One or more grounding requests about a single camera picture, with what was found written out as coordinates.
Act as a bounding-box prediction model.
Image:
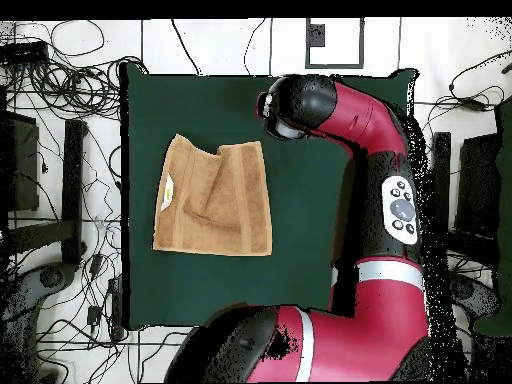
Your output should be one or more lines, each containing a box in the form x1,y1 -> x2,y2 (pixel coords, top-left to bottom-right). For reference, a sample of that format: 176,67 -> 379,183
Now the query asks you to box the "tan terry towel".
151,133 -> 274,258

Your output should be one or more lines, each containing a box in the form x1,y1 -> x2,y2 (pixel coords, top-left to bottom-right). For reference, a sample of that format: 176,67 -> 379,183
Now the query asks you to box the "dark flat box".
454,133 -> 501,239
0,110 -> 40,212

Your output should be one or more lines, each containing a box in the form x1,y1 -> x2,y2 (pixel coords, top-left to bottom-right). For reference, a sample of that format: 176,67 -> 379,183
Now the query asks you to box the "dark green table cloth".
119,61 -> 419,331

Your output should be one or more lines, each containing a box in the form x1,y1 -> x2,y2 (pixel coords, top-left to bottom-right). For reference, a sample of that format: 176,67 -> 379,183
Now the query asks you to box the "small dark grey square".
308,23 -> 326,48

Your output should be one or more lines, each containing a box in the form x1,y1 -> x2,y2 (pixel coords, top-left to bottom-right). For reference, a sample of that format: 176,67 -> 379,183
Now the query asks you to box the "black stand foot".
7,118 -> 88,267
429,131 -> 497,269

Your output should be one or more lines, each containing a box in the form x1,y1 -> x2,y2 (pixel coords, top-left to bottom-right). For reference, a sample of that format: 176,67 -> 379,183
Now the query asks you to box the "black power strip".
107,275 -> 126,341

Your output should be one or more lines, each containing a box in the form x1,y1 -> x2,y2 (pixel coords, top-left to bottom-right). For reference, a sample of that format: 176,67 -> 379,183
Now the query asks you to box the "dark green draped cloth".
473,97 -> 512,337

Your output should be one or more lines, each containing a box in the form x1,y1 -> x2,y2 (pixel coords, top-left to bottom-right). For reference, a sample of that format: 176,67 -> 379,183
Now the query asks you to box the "dark chair base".
451,273 -> 503,321
0,261 -> 77,383

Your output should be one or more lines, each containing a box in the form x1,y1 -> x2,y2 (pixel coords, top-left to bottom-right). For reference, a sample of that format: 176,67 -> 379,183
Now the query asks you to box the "thin black cable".
243,18 -> 268,76
170,18 -> 201,76

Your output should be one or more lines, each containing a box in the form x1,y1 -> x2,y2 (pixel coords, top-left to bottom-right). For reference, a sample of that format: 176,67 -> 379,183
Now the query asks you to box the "grey square floor frame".
304,17 -> 366,70

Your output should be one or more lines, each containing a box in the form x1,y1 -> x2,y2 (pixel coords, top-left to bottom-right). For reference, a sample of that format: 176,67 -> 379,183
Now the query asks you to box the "black cable tangle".
3,55 -> 150,121

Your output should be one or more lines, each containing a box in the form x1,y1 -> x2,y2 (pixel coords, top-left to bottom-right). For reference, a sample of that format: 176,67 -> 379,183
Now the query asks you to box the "black adapter with cable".
447,49 -> 512,113

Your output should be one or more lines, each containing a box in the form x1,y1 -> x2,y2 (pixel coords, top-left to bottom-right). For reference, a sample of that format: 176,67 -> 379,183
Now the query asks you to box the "black box with cables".
0,40 -> 50,65

